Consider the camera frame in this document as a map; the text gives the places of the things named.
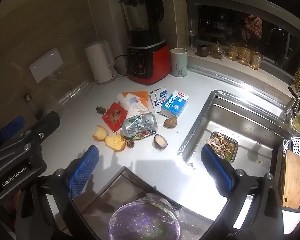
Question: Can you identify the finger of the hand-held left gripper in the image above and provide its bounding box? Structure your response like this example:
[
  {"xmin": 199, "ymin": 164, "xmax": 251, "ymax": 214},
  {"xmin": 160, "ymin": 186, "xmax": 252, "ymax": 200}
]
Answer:
[
  {"xmin": 0, "ymin": 116, "xmax": 25, "ymax": 147},
  {"xmin": 0, "ymin": 111, "xmax": 61, "ymax": 160}
]

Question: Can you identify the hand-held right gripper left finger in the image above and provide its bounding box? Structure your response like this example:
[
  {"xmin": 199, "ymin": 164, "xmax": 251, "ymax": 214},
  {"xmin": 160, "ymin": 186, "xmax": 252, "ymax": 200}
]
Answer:
[{"xmin": 15, "ymin": 145, "xmax": 100, "ymax": 240}]

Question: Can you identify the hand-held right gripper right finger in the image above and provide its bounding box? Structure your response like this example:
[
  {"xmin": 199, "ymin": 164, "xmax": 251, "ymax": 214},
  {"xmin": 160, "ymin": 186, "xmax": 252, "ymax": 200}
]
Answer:
[{"xmin": 201, "ymin": 145, "xmax": 284, "ymax": 240}]

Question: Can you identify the bread piece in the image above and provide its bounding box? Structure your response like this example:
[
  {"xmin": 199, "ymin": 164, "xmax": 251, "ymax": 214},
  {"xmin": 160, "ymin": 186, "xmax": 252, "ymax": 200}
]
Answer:
[
  {"xmin": 92, "ymin": 125, "xmax": 111, "ymax": 142},
  {"xmin": 104, "ymin": 132, "xmax": 126, "ymax": 152}
]

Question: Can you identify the red packet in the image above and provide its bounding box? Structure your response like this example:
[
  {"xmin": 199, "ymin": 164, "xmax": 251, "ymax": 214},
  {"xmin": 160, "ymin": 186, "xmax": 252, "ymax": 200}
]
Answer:
[{"xmin": 102, "ymin": 102, "xmax": 128, "ymax": 133}]

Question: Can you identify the purple fruit shell half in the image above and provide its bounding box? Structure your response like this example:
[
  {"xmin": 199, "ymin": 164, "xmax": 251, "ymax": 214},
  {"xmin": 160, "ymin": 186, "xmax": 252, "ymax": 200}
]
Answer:
[{"xmin": 153, "ymin": 134, "xmax": 167, "ymax": 150}]

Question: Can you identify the round brown fruit shell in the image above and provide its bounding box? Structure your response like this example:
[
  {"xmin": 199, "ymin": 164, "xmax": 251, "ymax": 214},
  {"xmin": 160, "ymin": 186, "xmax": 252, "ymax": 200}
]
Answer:
[{"xmin": 164, "ymin": 117, "xmax": 178, "ymax": 129}]

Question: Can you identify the crushed drink can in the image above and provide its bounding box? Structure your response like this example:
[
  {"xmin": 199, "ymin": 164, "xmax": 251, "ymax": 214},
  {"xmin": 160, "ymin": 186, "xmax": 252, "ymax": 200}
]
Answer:
[{"xmin": 120, "ymin": 112, "xmax": 158, "ymax": 140}]

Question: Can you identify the bin with purple bag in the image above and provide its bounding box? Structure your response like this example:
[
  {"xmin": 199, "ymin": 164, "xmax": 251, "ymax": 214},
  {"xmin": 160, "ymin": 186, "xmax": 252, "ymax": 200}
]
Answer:
[{"xmin": 109, "ymin": 197, "xmax": 180, "ymax": 240}]

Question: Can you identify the blue and white milk carton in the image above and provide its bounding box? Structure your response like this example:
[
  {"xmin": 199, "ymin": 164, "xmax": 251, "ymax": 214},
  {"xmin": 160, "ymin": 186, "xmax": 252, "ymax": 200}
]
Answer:
[{"xmin": 161, "ymin": 90, "xmax": 190, "ymax": 118}]

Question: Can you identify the white tissue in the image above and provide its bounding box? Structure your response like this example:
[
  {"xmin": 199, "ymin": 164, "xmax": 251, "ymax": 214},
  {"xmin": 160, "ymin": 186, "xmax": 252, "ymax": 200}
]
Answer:
[{"xmin": 117, "ymin": 93, "xmax": 150, "ymax": 120}]

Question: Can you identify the small white blue box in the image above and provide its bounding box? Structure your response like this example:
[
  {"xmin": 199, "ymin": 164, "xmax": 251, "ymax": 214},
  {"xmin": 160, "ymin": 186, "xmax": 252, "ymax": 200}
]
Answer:
[{"xmin": 149, "ymin": 87, "xmax": 168, "ymax": 113}]

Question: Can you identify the orange packaging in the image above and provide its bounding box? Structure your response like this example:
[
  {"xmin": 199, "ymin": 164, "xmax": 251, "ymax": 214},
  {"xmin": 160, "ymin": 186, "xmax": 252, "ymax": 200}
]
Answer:
[{"xmin": 121, "ymin": 91, "xmax": 150, "ymax": 110}]

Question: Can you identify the metal tray with food scraps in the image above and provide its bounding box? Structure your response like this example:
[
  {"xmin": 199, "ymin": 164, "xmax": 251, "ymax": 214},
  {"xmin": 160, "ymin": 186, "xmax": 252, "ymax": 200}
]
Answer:
[{"xmin": 205, "ymin": 132, "xmax": 239, "ymax": 164}]

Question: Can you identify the stainless steel sink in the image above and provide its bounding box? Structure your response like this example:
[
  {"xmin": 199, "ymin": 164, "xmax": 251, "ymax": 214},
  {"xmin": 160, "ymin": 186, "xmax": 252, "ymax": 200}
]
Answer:
[{"xmin": 178, "ymin": 89, "xmax": 300, "ymax": 213}]

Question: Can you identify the wooden cutting board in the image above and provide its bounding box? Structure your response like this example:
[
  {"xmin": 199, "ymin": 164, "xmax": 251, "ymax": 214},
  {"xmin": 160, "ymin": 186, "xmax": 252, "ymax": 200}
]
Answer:
[{"xmin": 281, "ymin": 150, "xmax": 300, "ymax": 210}]

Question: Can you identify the white electric kettle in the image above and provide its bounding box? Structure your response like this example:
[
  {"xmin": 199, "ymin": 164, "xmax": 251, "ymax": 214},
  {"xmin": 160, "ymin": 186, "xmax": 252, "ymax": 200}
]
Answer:
[{"xmin": 84, "ymin": 40, "xmax": 117, "ymax": 85}]

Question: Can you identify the chrome faucet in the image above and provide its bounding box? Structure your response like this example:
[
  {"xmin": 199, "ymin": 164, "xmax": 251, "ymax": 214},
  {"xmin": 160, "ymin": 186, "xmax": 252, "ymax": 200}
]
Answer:
[{"xmin": 282, "ymin": 95, "xmax": 300, "ymax": 120}]

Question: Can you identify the red and black blender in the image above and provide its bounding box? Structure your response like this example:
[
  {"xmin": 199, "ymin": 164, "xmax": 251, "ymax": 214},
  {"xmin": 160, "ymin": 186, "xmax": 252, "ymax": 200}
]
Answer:
[{"xmin": 118, "ymin": 0, "xmax": 171, "ymax": 85}]

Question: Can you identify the painted ceramic cup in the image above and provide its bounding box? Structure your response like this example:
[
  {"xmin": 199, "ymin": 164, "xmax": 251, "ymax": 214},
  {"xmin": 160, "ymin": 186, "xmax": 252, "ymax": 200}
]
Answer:
[{"xmin": 170, "ymin": 48, "xmax": 189, "ymax": 77}]

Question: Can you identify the amber drinking glass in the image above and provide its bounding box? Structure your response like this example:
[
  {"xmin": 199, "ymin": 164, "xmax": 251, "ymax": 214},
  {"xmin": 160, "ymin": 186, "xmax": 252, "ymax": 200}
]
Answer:
[
  {"xmin": 249, "ymin": 52, "xmax": 264, "ymax": 70},
  {"xmin": 227, "ymin": 42, "xmax": 241, "ymax": 61},
  {"xmin": 237, "ymin": 46, "xmax": 253, "ymax": 65}
]

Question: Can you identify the glass teapot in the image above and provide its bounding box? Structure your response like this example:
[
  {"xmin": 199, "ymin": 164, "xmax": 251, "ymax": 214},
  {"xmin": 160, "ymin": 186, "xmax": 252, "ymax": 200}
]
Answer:
[{"xmin": 209, "ymin": 42, "xmax": 226, "ymax": 60}]

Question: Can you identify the wine glass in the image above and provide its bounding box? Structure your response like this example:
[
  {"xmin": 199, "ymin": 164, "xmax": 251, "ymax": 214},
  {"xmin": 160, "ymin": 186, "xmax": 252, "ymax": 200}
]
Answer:
[{"xmin": 188, "ymin": 19, "xmax": 197, "ymax": 50}]

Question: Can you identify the dark window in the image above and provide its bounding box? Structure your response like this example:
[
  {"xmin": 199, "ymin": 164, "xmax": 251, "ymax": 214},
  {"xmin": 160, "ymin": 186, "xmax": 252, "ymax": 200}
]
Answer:
[{"xmin": 185, "ymin": 0, "xmax": 300, "ymax": 85}]

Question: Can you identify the black power cable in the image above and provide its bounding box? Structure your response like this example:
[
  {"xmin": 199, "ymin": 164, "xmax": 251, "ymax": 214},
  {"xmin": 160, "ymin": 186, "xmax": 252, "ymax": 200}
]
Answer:
[{"xmin": 114, "ymin": 54, "xmax": 129, "ymax": 77}]

